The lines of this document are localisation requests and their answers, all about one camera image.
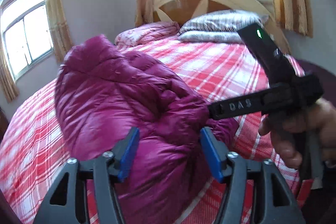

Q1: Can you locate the magenta puffer jacket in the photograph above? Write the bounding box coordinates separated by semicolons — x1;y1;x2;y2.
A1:
55;35;239;223

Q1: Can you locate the right hand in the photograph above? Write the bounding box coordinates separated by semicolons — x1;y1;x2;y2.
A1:
258;97;336;170

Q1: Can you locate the red plaid bed sheet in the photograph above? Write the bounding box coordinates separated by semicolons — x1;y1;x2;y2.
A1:
1;38;312;223

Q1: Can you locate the white floral pillow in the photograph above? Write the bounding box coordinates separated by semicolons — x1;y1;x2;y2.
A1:
178;31;244;44

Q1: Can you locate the striped pillow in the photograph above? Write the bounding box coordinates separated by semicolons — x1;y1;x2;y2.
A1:
179;10;269;35

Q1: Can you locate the wooden headboard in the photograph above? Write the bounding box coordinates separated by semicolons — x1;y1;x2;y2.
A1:
153;0;291;54

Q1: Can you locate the pink folded quilt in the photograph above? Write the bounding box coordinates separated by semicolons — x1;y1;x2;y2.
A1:
114;22;180;47

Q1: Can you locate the left yellow curtain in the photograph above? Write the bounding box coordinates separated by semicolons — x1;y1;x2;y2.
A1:
0;39;19;103

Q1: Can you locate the right yellow curtain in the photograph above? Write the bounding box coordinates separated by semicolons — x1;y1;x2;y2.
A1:
46;0;74;63

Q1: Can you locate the back window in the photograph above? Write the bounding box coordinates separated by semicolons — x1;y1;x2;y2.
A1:
1;0;54;79

